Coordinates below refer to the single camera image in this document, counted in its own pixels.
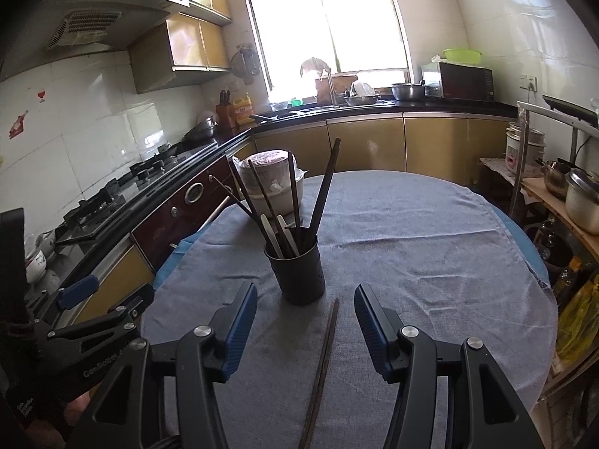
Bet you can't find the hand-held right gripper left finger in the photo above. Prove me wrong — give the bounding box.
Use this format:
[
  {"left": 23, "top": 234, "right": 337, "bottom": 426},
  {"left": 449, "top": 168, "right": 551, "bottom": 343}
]
[{"left": 66, "top": 282, "right": 259, "bottom": 449}]

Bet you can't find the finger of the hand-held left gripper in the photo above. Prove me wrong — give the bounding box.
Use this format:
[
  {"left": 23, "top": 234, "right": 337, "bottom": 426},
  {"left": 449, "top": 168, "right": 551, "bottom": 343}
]
[
  {"left": 47, "top": 283, "right": 156, "bottom": 343},
  {"left": 56, "top": 275, "right": 100, "bottom": 310}
]

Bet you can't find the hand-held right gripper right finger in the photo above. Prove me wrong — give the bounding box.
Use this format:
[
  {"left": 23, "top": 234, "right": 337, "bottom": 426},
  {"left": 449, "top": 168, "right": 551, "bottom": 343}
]
[{"left": 353, "top": 283, "right": 546, "bottom": 449}]

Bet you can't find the dark wooden chopstick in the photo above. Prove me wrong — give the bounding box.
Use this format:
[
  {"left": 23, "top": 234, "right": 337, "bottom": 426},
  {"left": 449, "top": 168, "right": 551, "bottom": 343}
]
[
  {"left": 298, "top": 299, "right": 337, "bottom": 449},
  {"left": 304, "top": 297, "right": 341, "bottom": 449}
]

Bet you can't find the black perforated utensil holder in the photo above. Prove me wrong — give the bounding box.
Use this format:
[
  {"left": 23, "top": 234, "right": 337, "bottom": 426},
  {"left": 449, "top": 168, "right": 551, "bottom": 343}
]
[{"left": 263, "top": 227, "right": 326, "bottom": 306}]

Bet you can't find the white plastic spoon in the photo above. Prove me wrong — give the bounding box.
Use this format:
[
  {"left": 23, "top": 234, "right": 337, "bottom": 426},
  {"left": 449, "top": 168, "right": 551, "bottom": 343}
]
[
  {"left": 277, "top": 215, "right": 300, "bottom": 258},
  {"left": 261, "top": 214, "right": 285, "bottom": 259}
]

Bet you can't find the bunch of dark chopsticks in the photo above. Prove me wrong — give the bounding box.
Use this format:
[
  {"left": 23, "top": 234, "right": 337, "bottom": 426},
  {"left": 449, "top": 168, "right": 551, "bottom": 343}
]
[{"left": 208, "top": 138, "right": 341, "bottom": 260}]

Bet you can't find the person's left hand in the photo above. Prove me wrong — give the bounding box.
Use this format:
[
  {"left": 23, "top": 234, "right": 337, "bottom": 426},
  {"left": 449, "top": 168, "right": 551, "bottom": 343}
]
[{"left": 62, "top": 392, "right": 91, "bottom": 427}]

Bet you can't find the grey tablecloth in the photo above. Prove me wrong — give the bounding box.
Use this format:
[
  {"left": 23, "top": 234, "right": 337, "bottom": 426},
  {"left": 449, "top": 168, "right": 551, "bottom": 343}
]
[{"left": 140, "top": 171, "right": 560, "bottom": 449}]

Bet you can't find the black gas stove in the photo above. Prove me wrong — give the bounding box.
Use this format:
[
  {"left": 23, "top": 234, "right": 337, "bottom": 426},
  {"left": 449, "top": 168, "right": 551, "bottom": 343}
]
[{"left": 56, "top": 143, "right": 183, "bottom": 244}]

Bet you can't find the dark red built-in oven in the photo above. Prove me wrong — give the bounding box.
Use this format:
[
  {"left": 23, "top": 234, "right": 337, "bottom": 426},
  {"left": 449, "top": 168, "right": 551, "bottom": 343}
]
[{"left": 131, "top": 156, "right": 237, "bottom": 272}]

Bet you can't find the cream ceramic bowl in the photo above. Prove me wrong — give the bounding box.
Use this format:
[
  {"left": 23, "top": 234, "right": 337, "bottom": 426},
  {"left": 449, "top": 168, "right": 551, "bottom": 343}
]
[{"left": 241, "top": 168, "right": 308, "bottom": 216}]

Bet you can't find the plastic-wrapped metal pot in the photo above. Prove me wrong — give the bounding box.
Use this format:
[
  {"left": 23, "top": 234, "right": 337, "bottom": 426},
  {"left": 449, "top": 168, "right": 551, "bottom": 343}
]
[{"left": 238, "top": 150, "right": 293, "bottom": 192}]

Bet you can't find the blue table cover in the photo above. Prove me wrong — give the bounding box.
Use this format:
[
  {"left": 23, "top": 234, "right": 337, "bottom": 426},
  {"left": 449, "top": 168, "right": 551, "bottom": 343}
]
[{"left": 152, "top": 206, "right": 550, "bottom": 291}]

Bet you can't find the clear plastic bottle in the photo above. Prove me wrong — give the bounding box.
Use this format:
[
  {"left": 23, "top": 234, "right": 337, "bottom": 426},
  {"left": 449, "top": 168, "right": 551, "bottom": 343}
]
[{"left": 538, "top": 222, "right": 560, "bottom": 263}]

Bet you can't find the cooking oil bottle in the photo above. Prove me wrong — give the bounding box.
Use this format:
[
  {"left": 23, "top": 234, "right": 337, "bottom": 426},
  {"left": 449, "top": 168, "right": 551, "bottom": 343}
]
[{"left": 554, "top": 255, "right": 583, "bottom": 300}]

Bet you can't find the dark wok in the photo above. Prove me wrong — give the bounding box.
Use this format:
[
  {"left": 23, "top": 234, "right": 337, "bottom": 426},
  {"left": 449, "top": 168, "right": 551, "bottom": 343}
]
[{"left": 182, "top": 110, "right": 220, "bottom": 143}]

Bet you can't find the small wooden side table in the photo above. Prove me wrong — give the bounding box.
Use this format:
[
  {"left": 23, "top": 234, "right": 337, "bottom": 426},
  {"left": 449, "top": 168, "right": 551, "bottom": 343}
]
[{"left": 480, "top": 156, "right": 520, "bottom": 216}]

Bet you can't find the yellow plastic bag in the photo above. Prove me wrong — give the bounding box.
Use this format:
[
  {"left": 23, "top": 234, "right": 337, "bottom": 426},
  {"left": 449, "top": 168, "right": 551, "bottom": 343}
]
[{"left": 557, "top": 274, "right": 599, "bottom": 361}]

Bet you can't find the wooden knife block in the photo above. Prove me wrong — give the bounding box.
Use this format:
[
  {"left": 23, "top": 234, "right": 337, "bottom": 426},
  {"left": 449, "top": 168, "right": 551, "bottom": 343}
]
[{"left": 216, "top": 90, "right": 237, "bottom": 132}]

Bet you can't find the wooden shelf board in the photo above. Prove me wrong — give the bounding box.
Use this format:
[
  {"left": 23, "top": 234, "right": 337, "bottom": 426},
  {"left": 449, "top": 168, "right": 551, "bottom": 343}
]
[{"left": 519, "top": 175, "right": 599, "bottom": 253}]

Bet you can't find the yellow package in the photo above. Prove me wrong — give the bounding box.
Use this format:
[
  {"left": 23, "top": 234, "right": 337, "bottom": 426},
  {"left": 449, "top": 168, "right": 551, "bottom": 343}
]
[{"left": 232, "top": 94, "right": 253, "bottom": 126}]

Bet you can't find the black kitchen countertop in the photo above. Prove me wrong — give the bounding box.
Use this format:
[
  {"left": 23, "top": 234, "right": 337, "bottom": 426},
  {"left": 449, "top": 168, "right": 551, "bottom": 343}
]
[{"left": 28, "top": 98, "right": 520, "bottom": 319}]

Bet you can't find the white rice cooker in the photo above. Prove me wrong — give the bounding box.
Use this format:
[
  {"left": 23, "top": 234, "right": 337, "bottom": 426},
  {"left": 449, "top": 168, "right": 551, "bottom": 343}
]
[{"left": 505, "top": 122, "right": 547, "bottom": 178}]

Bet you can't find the small steel pot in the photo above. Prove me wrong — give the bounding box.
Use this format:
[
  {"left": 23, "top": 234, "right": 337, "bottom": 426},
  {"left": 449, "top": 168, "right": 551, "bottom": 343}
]
[{"left": 536, "top": 159, "right": 574, "bottom": 199}]

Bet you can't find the deep metal basin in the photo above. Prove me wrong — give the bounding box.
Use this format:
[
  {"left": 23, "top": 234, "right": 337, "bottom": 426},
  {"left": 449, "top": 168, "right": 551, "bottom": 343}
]
[{"left": 390, "top": 83, "right": 426, "bottom": 102}]

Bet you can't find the brown wooden box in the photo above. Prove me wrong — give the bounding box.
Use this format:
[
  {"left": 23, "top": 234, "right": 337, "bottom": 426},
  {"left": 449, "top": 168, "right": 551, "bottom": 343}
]
[{"left": 314, "top": 75, "right": 359, "bottom": 104}]

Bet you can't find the large aluminium pot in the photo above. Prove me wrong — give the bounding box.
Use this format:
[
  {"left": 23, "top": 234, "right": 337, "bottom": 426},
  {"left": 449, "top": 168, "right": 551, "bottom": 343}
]
[{"left": 565, "top": 168, "right": 599, "bottom": 236}]

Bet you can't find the black microwave oven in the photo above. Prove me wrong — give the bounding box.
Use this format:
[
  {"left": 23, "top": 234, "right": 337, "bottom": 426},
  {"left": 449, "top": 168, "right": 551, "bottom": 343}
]
[{"left": 421, "top": 62, "right": 496, "bottom": 103}]

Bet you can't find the metal shelf rack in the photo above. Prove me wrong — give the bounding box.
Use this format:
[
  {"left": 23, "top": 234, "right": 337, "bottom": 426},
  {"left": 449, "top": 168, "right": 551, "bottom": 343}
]
[{"left": 510, "top": 100, "right": 599, "bottom": 449}]

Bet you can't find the hanging round strainer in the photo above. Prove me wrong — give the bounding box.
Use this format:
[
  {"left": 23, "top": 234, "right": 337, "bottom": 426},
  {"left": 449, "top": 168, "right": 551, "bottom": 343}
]
[{"left": 230, "top": 44, "right": 260, "bottom": 86}]

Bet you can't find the crumpled rag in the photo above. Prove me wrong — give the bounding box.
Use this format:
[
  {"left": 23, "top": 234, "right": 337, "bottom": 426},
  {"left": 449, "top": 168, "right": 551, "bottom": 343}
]
[{"left": 299, "top": 57, "right": 331, "bottom": 78}]

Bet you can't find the steel range hood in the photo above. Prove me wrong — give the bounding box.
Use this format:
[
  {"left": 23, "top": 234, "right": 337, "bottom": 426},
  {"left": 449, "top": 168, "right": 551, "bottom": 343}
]
[{"left": 44, "top": 0, "right": 190, "bottom": 52}]

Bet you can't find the green plastic basin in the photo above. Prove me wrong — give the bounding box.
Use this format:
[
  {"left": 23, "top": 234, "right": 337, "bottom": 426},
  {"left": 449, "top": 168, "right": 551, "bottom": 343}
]
[{"left": 442, "top": 48, "right": 484, "bottom": 65}]

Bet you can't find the black flat tray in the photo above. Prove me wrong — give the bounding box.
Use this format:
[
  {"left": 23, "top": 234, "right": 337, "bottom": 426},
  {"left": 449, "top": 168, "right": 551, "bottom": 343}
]
[{"left": 543, "top": 95, "right": 599, "bottom": 128}]

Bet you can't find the kitchen window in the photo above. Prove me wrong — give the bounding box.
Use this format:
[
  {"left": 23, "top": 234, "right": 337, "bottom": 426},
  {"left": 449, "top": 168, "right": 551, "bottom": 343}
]
[{"left": 236, "top": 0, "right": 415, "bottom": 104}]

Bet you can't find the red wall sticker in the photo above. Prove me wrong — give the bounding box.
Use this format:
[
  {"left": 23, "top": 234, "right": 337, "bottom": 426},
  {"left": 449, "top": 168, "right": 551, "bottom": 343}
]
[{"left": 8, "top": 110, "right": 30, "bottom": 140}]

